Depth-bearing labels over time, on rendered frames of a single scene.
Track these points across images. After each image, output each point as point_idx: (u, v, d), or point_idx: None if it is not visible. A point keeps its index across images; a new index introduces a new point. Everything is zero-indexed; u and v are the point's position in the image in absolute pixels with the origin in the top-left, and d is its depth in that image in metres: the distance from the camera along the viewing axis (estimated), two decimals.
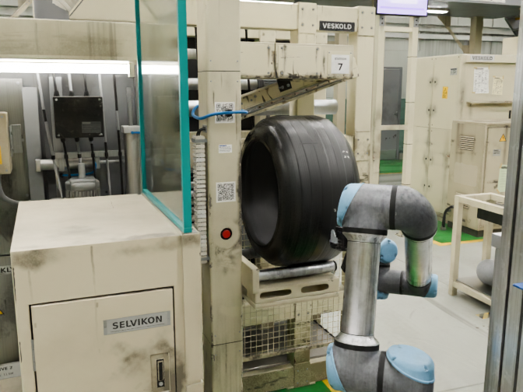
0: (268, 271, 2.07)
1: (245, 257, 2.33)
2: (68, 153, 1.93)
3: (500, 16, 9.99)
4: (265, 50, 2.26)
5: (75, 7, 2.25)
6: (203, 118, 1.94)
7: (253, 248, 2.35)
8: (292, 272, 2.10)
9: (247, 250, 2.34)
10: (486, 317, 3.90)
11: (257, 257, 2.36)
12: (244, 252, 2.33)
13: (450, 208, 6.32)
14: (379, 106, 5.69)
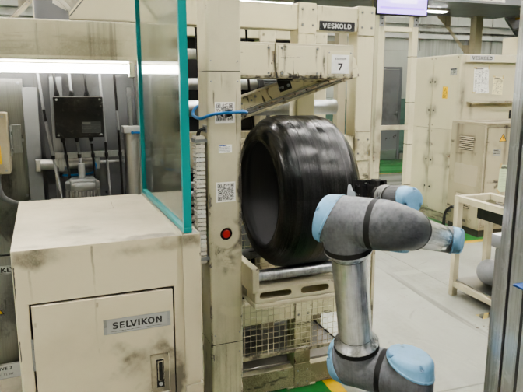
0: (268, 280, 2.09)
1: None
2: (68, 153, 1.93)
3: (500, 16, 9.99)
4: (265, 50, 2.26)
5: (75, 7, 2.25)
6: (203, 118, 1.94)
7: (253, 258, 2.36)
8: None
9: (246, 258, 2.36)
10: (486, 317, 3.90)
11: None
12: None
13: (450, 208, 6.32)
14: (379, 106, 5.69)
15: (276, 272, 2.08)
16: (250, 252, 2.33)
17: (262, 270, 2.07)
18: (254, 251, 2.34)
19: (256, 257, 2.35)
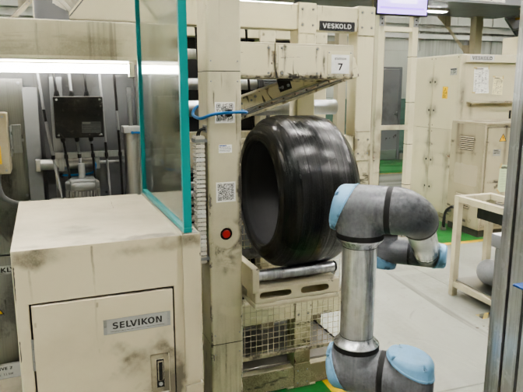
0: None
1: (245, 255, 2.32)
2: (68, 153, 1.93)
3: (500, 16, 9.99)
4: (265, 50, 2.26)
5: (75, 7, 2.25)
6: (203, 118, 1.94)
7: (252, 247, 2.36)
8: (289, 265, 2.13)
9: (246, 249, 2.34)
10: (486, 317, 3.90)
11: (258, 257, 2.35)
12: (243, 250, 2.33)
13: (450, 208, 6.32)
14: (379, 106, 5.69)
15: (274, 278, 2.11)
16: None
17: (263, 281, 2.07)
18: None
19: (254, 248, 2.37)
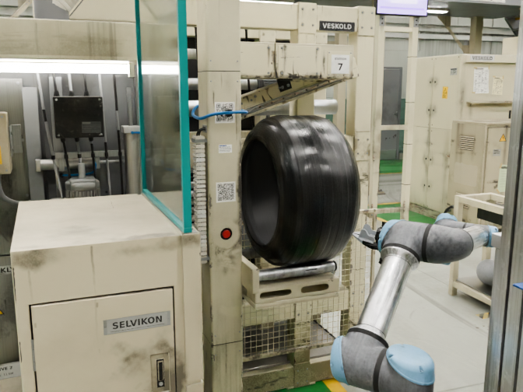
0: (266, 268, 2.09)
1: (245, 258, 2.33)
2: (68, 153, 1.93)
3: (500, 16, 9.99)
4: (265, 50, 2.26)
5: (75, 7, 2.25)
6: (203, 118, 1.94)
7: (254, 250, 2.35)
8: (290, 267, 2.11)
9: (247, 251, 2.33)
10: (486, 317, 3.90)
11: (257, 257, 2.37)
12: (244, 254, 2.32)
13: (450, 208, 6.32)
14: (379, 106, 5.69)
15: None
16: None
17: (261, 280, 2.09)
18: None
19: None
